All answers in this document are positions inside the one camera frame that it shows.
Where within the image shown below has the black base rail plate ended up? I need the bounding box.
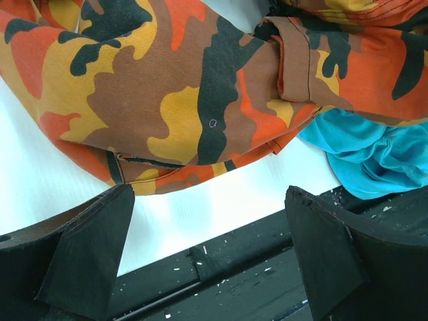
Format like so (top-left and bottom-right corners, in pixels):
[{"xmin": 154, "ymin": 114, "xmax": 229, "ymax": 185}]
[{"xmin": 108, "ymin": 187, "xmax": 408, "ymax": 320}]

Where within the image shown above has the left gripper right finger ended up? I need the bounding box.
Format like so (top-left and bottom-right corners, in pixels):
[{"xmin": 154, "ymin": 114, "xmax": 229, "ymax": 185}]
[{"xmin": 285, "ymin": 187, "xmax": 427, "ymax": 320}]

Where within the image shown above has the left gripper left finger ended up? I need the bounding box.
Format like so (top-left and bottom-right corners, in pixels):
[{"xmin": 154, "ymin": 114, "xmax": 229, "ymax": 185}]
[{"xmin": 1, "ymin": 184, "xmax": 135, "ymax": 320}]

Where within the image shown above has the light blue cloth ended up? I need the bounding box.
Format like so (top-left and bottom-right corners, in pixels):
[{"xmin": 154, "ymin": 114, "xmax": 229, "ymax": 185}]
[{"xmin": 298, "ymin": 109, "xmax": 427, "ymax": 200}]

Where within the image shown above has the orange camouflage cloth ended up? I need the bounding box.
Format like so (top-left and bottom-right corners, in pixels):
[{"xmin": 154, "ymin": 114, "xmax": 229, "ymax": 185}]
[{"xmin": 1, "ymin": 1, "xmax": 427, "ymax": 195}]

